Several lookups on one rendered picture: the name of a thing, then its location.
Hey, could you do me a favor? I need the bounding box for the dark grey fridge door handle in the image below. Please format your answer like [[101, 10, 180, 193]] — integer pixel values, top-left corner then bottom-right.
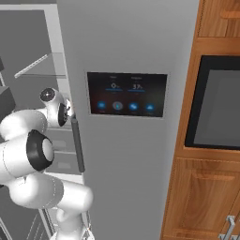
[[70, 114, 86, 173]]

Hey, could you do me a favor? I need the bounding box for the black built-in oven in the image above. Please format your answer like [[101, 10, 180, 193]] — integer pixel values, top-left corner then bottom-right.
[[184, 54, 240, 151]]

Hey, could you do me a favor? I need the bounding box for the silver cupboard handle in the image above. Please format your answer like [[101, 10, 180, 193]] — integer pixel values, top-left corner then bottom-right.
[[217, 215, 240, 240]]

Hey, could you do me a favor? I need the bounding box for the dark grey door bin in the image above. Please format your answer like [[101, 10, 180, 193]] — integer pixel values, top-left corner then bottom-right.
[[0, 85, 17, 122]]

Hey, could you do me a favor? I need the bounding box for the glass freezer shelf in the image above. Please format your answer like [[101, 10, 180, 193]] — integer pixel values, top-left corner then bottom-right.
[[13, 52, 68, 80]]

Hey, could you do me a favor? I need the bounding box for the wooden oven cabinet frame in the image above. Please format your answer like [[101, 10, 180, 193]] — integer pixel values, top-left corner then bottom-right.
[[159, 0, 240, 240]]

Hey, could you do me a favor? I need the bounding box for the grey fridge door with screen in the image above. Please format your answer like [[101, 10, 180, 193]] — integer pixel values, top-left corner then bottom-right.
[[55, 0, 201, 240]]

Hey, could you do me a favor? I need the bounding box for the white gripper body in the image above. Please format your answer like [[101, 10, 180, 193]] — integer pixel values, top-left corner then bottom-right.
[[64, 98, 76, 120]]

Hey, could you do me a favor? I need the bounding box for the grey freezer drawer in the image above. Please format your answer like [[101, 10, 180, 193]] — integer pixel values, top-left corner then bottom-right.
[[44, 127, 83, 176]]

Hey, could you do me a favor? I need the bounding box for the wooden cupboard door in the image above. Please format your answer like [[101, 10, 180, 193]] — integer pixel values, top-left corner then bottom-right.
[[198, 0, 240, 39], [161, 157, 240, 240]]

